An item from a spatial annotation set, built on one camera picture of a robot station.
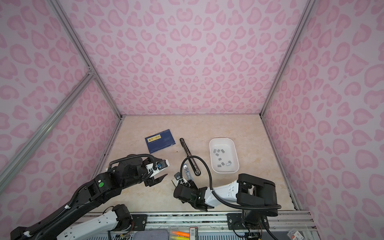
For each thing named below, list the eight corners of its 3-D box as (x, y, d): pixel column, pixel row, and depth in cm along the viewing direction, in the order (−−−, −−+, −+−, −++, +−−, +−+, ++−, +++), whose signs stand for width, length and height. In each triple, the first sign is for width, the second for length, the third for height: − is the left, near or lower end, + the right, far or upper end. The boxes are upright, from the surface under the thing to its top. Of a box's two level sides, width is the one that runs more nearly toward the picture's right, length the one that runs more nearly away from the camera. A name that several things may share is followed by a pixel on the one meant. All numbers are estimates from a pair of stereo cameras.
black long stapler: (197, 176, 90) (196, 174, 88) (179, 141, 107) (179, 139, 105) (201, 174, 91) (201, 172, 89) (183, 139, 108) (182, 137, 106)
